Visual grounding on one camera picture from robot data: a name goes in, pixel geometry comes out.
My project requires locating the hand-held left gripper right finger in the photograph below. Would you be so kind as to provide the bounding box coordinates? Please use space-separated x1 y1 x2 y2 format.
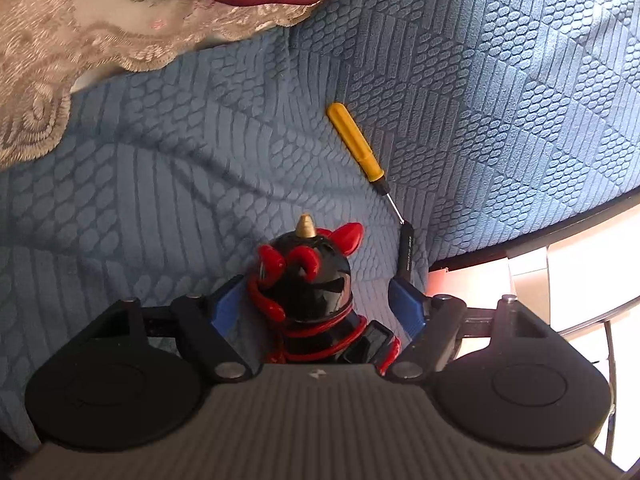
388 277 544 379

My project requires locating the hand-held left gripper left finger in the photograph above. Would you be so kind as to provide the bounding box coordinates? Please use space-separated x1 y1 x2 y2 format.
120 277 252 382

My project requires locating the pink cardboard box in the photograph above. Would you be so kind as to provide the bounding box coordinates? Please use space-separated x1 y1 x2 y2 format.
427 259 518 303

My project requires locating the red and black toy figure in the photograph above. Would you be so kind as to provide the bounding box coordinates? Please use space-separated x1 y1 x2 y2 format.
247 214 404 377

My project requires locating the yellow handled screwdriver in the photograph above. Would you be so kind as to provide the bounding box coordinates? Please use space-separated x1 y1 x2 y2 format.
326 102 407 226

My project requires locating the blue textured chair cover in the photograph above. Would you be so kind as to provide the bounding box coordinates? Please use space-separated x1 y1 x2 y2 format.
0 0 640 456

